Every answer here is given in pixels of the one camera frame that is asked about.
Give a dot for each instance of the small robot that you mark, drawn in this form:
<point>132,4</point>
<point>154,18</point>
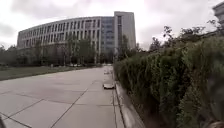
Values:
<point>109,86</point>
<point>107,71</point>

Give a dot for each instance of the row of trees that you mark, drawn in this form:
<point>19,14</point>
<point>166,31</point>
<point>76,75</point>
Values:
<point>78,51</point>

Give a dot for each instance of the grey concrete kerb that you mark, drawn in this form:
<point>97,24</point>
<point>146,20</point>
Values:
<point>129,111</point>

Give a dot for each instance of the curved grey multi-storey building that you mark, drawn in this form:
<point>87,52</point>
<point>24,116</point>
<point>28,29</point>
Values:
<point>76,28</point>

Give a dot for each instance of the grey concrete slab pavement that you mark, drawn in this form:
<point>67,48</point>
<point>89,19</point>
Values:
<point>66,96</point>

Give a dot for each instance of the green hedge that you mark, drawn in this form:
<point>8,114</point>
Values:
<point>173,80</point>

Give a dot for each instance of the trees with dark foliage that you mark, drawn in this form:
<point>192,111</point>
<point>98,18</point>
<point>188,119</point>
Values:
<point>186,35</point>

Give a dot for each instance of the grass area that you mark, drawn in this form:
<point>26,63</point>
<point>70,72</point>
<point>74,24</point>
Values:
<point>20,72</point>

